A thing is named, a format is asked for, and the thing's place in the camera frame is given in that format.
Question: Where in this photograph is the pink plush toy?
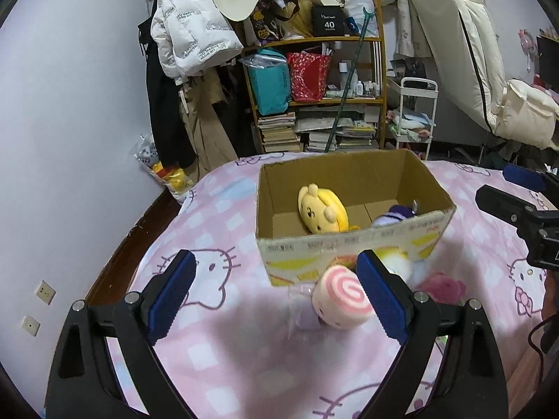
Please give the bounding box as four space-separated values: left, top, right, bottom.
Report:
418 272 466 306

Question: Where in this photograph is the white fluffy plush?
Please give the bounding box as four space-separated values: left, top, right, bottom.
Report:
375 247 428 287

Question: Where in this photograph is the pink swirl roll plush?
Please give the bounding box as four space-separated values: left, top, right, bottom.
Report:
312 265 374 329

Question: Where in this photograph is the clear plastic purple packet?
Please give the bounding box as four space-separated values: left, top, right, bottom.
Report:
287 283 323 339

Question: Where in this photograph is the yellow plush toy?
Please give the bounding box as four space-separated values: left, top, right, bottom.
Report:
298 184 359 235

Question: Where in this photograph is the white purple round plush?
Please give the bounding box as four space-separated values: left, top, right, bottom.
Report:
371 200 418 228

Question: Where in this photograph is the white rolling cart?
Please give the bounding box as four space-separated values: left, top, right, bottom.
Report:
386 77 439 160

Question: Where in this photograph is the pink Hello Kitty bedsheet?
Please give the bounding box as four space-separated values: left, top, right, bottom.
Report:
131 154 551 418

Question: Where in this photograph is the cream reclining chair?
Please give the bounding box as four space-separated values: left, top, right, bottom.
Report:
411 0 558 149

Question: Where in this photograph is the cardboard box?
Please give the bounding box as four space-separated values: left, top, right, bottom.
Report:
255 149 456 287

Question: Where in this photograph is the bag of plush toys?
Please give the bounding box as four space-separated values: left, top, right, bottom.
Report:
131 134 194 203

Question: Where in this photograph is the wooden shelf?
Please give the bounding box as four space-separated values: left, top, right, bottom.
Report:
241 0 387 152

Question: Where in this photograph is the green pole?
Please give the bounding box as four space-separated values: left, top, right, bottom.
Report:
324 8 374 153

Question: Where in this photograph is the red patterned bag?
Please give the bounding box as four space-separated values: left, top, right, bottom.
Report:
287 51 332 103

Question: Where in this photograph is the black hanging coat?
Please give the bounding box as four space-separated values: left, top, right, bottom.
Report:
138 2 197 168

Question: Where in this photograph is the stack of books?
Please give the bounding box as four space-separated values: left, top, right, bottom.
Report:
257 112 302 153

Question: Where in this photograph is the black box with 40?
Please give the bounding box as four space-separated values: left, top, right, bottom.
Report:
311 6 345 37

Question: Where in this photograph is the teal bag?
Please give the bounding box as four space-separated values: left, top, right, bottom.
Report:
241 48 291 116

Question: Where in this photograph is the beige hanging coat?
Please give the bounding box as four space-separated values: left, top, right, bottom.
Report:
179 68 238 182

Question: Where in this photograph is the white puffer jacket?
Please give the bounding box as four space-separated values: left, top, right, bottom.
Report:
151 0 242 85

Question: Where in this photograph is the lower wall socket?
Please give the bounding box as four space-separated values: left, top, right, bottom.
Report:
22 315 41 337

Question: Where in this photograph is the wall socket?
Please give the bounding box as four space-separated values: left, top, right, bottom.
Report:
22 315 41 337
35 281 56 306

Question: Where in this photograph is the upper wall socket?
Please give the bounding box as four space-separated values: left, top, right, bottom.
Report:
35 281 56 306

